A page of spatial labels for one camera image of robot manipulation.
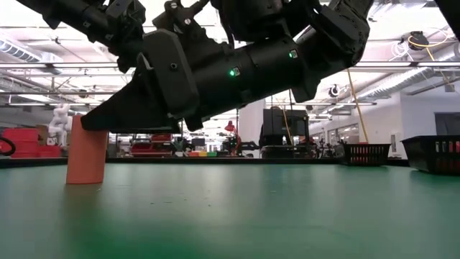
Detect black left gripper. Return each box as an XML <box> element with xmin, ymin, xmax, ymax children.
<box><xmin>105</xmin><ymin>0</ymin><xmax>148</xmax><ymax>73</ymax></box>

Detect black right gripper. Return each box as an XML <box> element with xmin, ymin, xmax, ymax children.
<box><xmin>80</xmin><ymin>28</ymin><xmax>260</xmax><ymax>135</ymax></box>

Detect orange foam cylinder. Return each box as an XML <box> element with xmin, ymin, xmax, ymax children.
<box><xmin>65</xmin><ymin>114</ymin><xmax>110</xmax><ymax>186</ymax></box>

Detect red tool cart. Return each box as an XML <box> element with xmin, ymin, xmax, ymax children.
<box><xmin>130</xmin><ymin>133</ymin><xmax>174</xmax><ymax>158</ymax></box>

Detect white humanoid figure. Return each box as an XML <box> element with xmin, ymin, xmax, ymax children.
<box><xmin>47</xmin><ymin>104</ymin><xmax>73</xmax><ymax>147</ymax></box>

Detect red background robot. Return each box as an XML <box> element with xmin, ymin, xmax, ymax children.
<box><xmin>224</xmin><ymin>120</ymin><xmax>243</xmax><ymax>157</ymax></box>

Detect red stacked mats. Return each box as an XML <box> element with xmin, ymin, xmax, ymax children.
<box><xmin>1</xmin><ymin>128</ymin><xmax>63</xmax><ymax>159</ymax></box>

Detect black monitor on stand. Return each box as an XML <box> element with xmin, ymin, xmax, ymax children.
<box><xmin>261</xmin><ymin>106</ymin><xmax>310</xmax><ymax>137</ymax></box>

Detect yellow hanging pole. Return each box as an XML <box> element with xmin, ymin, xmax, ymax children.
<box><xmin>346</xmin><ymin>68</ymin><xmax>370</xmax><ymax>144</ymax></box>

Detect small black plastic basket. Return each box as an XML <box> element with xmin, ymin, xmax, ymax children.
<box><xmin>340</xmin><ymin>142</ymin><xmax>392</xmax><ymax>167</ymax></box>

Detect large black plastic basket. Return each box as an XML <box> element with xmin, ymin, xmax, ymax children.
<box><xmin>400</xmin><ymin>135</ymin><xmax>460</xmax><ymax>177</ymax></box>

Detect grey ribbed air duct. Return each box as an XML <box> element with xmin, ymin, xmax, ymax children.
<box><xmin>0</xmin><ymin>37</ymin><xmax>64</xmax><ymax>64</ymax></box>

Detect black ring object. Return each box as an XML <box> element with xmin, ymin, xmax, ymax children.
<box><xmin>0</xmin><ymin>136</ymin><xmax>17</xmax><ymax>158</ymax></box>

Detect silver round air duct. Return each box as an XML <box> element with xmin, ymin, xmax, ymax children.
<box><xmin>355</xmin><ymin>42</ymin><xmax>460</xmax><ymax>100</ymax></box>

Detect black reel with yellow cable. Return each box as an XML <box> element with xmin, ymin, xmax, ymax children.
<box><xmin>407</xmin><ymin>30</ymin><xmax>451</xmax><ymax>52</ymax></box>

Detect wall screen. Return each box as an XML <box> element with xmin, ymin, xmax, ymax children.
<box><xmin>433</xmin><ymin>112</ymin><xmax>460</xmax><ymax>136</ymax></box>

